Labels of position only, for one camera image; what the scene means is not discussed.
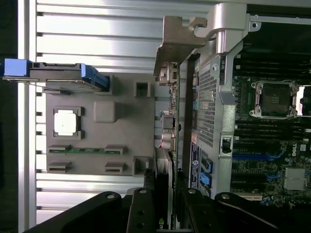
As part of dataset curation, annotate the silver chipset heatsink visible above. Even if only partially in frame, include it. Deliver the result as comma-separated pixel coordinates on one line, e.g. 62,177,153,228
284,167,306,190

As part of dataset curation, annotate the silver CPU chip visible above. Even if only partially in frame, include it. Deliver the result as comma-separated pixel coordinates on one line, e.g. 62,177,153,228
53,113,78,136

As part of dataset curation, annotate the white expansion slot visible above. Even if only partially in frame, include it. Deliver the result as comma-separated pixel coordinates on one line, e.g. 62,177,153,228
239,194,263,201

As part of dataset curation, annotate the green RAM stick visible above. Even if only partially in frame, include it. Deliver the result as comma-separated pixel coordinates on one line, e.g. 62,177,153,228
50,148,123,154

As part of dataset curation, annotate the green motherboard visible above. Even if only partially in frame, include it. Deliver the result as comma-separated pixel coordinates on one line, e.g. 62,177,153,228
230,41,311,209

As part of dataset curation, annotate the open black PC case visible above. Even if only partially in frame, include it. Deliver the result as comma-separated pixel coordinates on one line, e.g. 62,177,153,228
181,0,311,212

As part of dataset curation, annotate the metal socket cover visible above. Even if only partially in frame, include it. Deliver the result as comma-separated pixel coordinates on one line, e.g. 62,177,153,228
297,84,311,117

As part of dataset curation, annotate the grey parts rack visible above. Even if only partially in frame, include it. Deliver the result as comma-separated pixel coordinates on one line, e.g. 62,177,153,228
42,74,156,177

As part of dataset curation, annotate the blue expansion slot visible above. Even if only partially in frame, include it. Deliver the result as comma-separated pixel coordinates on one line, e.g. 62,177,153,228
233,153,272,161

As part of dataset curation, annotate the hard disk in blue carrier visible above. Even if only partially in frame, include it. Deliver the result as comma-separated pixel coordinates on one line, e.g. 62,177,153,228
0,58,110,93

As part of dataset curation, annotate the CPU socket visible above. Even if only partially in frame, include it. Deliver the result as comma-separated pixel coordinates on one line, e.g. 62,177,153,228
251,80,300,119

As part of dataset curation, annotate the blue slot retention clip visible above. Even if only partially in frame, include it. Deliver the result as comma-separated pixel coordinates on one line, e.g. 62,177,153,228
200,173,212,193
201,157,213,174

